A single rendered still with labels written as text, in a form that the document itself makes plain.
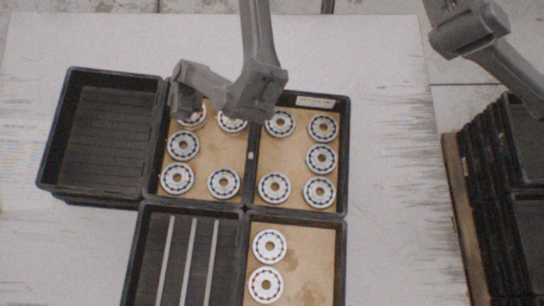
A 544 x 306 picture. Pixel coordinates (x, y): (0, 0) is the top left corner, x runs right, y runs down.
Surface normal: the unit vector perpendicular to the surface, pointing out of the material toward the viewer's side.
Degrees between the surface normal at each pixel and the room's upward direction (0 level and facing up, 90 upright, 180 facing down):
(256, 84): 64
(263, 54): 28
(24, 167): 0
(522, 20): 0
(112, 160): 0
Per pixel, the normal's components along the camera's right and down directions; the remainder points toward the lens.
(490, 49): -0.02, 0.92
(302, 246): 0.06, -0.34
